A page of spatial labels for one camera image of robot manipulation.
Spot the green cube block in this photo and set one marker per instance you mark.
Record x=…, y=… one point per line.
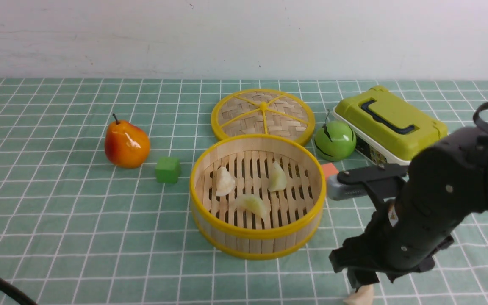
x=167, y=170

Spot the pale dumpling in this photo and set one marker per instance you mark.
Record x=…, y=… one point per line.
x=225, y=182
x=277, y=178
x=252, y=203
x=364, y=296

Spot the orange cube block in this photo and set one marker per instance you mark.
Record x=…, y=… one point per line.
x=329, y=170

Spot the woven bamboo steamer lid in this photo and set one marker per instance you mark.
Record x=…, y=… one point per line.
x=263, y=111

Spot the green lid white lunch box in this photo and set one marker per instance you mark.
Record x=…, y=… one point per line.
x=388, y=130

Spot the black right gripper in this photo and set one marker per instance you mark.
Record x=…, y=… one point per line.
x=399, y=239

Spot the green checkered tablecloth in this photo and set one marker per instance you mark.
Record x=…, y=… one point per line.
x=77, y=230

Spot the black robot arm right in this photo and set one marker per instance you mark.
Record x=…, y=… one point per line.
x=416, y=206

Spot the green apple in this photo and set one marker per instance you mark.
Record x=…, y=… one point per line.
x=334, y=140

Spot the bamboo steamer tray yellow rim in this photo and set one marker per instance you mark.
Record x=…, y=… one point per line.
x=294, y=213

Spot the orange red pear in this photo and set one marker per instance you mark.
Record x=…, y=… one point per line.
x=126, y=145

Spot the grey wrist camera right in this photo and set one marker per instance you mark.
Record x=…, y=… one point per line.
x=382, y=181

